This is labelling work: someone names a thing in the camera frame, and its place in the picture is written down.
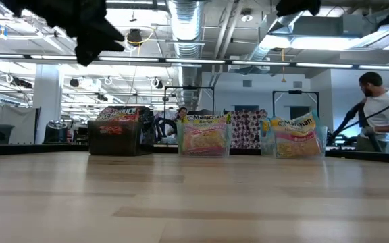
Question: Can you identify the black metal rig frame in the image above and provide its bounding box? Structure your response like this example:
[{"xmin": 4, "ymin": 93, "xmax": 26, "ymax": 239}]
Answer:
[{"xmin": 272, "ymin": 90, "xmax": 320, "ymax": 119}]

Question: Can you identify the silver ventilation duct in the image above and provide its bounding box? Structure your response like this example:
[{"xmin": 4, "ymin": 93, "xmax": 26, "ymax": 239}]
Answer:
[
  {"xmin": 248, "ymin": 0, "xmax": 317, "ymax": 61},
  {"xmin": 167, "ymin": 0, "xmax": 203, "ymax": 109}
]

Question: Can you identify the black cylindrical container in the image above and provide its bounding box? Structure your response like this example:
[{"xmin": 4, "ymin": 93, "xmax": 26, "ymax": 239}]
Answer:
[{"xmin": 43, "ymin": 120, "xmax": 68, "ymax": 144}]

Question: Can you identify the black aluminium table frame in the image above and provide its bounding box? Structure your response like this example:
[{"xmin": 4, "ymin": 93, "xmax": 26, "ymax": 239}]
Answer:
[{"xmin": 0, "ymin": 142, "xmax": 389, "ymax": 166}]

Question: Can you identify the clear plastic bin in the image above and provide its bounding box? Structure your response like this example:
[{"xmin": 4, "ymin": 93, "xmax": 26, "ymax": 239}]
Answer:
[
  {"xmin": 259, "ymin": 113, "xmax": 329, "ymax": 159},
  {"xmin": 176, "ymin": 114, "xmax": 232, "ymax": 158}
]

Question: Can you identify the person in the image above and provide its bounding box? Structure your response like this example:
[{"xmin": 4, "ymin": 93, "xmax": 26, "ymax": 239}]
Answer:
[
  {"xmin": 157, "ymin": 106, "xmax": 189, "ymax": 142},
  {"xmin": 353, "ymin": 71, "xmax": 389, "ymax": 153}
]

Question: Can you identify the black vacuum hose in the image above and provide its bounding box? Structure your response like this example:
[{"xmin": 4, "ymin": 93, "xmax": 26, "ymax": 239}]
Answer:
[{"xmin": 329, "ymin": 94, "xmax": 389, "ymax": 144}]

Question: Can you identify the black Fire Noodle pack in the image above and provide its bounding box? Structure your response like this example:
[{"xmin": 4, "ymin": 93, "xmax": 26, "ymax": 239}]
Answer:
[
  {"xmin": 95, "ymin": 105, "xmax": 150, "ymax": 123},
  {"xmin": 99, "ymin": 124, "xmax": 125, "ymax": 136}
]

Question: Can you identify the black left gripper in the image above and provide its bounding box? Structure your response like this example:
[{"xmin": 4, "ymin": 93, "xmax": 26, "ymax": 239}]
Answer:
[{"xmin": 0, "ymin": 0, "xmax": 126, "ymax": 67}]

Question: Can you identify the dark grey plastic bin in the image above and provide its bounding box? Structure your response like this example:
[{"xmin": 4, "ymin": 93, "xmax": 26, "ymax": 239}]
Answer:
[{"xmin": 87, "ymin": 119, "xmax": 155, "ymax": 157}]

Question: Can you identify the patterned cushion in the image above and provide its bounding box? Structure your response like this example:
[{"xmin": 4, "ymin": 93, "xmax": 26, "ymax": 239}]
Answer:
[{"xmin": 228, "ymin": 109, "xmax": 269, "ymax": 150}]

